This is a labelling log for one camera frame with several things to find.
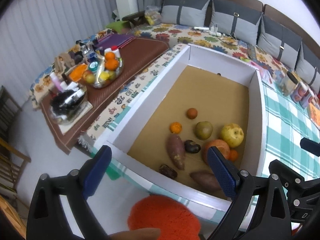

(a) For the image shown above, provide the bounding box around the grey two-tone pillow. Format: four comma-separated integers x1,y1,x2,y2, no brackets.
161,0,212,27
257,14,303,68
209,0,263,47
295,41,320,94

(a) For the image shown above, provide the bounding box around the orange packet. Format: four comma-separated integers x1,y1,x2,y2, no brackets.
68,64,88,81

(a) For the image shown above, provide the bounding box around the clear jar with black lid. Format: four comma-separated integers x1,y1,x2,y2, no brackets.
279,71,299,97

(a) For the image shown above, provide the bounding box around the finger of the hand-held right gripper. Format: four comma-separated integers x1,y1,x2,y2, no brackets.
300,137,320,157
269,159,306,193

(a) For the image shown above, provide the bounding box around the clear plastic bag of snacks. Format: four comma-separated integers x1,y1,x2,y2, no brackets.
144,5,163,26

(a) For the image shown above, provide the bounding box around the green-brown pear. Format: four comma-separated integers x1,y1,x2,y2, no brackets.
195,121,213,140

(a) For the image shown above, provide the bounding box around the orange book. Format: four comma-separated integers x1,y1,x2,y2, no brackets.
309,100,320,131

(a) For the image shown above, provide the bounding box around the green checked blanket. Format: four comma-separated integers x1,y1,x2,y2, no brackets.
92,80,320,230

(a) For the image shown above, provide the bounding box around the white cardboard box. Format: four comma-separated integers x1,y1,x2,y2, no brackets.
94,44,267,222

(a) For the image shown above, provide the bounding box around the purple mat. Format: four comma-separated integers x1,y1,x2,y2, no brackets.
96,34,136,49

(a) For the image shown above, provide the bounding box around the cream cloth with printed characters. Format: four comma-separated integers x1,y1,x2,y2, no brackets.
77,44,188,151

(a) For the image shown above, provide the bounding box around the yellow apple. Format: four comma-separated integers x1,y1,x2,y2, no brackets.
220,123,244,148

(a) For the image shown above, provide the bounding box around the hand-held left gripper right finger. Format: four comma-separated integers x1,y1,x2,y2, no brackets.
206,146,292,240

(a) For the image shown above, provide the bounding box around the white pleated curtain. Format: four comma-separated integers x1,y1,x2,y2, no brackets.
0,0,118,103

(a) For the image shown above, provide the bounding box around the beige plush toy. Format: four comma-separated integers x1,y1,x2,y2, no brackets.
55,52,76,71

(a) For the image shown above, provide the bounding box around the white charger with cable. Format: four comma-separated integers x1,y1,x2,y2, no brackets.
209,24,241,46

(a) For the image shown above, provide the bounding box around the light wooden chair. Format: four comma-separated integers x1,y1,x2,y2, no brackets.
0,86,32,240

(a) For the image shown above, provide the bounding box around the brown wrinkled fruit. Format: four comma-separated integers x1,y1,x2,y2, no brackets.
159,164,178,179

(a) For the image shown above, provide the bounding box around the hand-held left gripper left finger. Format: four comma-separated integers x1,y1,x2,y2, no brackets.
26,145,112,240

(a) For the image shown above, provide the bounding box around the brown woven mat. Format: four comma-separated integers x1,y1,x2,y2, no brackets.
41,36,169,156

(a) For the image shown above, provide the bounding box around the glass fruit bowl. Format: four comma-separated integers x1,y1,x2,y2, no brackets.
82,54,124,89

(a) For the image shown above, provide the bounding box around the red-yellow apple in bowl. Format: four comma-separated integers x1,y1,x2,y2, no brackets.
82,70,96,84

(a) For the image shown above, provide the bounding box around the orange fuzzy cloth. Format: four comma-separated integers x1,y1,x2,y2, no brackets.
127,195,201,240

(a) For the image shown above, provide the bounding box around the pink snack packet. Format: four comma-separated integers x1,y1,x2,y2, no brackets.
260,67,273,83

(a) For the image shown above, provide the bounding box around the long purple sweet potato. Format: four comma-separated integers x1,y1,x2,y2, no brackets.
166,133,186,171

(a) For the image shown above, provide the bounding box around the dark passion fruit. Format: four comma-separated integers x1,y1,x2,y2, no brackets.
184,140,201,154

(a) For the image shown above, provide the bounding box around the red apple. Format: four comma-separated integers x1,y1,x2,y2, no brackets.
202,139,231,166

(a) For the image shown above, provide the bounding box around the clear container of cosmetics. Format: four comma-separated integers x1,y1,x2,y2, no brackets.
49,82,88,126

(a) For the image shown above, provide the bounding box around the oval brown sweet potato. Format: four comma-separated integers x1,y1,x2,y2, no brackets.
189,170,223,191

